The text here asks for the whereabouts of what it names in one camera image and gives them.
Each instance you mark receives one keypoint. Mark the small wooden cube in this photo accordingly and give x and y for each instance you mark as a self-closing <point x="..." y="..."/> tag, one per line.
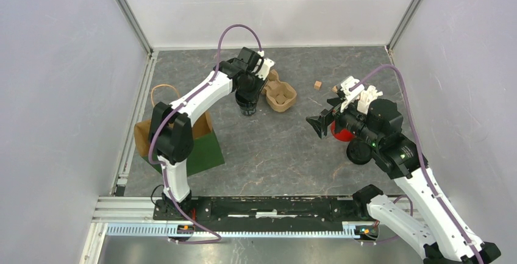
<point x="317" y="85"/>

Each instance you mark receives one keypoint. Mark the black coffee cup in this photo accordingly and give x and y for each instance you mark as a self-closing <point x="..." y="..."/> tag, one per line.
<point x="247" y="107"/>

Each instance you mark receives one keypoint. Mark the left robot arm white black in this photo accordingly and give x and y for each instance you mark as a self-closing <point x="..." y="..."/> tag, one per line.
<point x="171" y="136"/>

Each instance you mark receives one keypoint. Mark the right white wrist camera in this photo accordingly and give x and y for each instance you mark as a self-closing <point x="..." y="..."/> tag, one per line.
<point x="349" y="89"/>

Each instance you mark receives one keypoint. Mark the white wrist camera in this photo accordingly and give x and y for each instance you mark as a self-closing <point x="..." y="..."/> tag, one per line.
<point x="349" y="89"/>
<point x="263" y="67"/>

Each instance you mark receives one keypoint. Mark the white stirrer sticks bundle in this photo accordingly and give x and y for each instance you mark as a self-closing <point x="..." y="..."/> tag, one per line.
<point x="366" y="97"/>

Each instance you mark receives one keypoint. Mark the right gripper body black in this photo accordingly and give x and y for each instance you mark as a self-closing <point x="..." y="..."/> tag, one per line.
<point x="350" y="119"/>

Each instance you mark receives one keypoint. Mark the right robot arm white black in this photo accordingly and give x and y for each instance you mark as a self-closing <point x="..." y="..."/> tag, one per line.
<point x="441" y="236"/>

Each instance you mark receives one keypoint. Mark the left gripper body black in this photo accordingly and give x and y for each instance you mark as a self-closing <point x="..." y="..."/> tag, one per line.
<point x="252" y="87"/>

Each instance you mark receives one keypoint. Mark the cardboard cup carrier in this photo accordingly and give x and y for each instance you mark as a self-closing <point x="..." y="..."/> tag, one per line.
<point x="279" y="95"/>

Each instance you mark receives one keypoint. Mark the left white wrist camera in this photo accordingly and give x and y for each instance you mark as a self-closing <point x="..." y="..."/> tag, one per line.
<point x="263" y="67"/>

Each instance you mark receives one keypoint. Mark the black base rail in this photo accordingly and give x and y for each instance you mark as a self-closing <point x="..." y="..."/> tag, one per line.
<point x="261" y="213"/>

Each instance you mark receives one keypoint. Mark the green mat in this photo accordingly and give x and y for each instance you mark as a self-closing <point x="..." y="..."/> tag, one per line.
<point x="206" y="153"/>

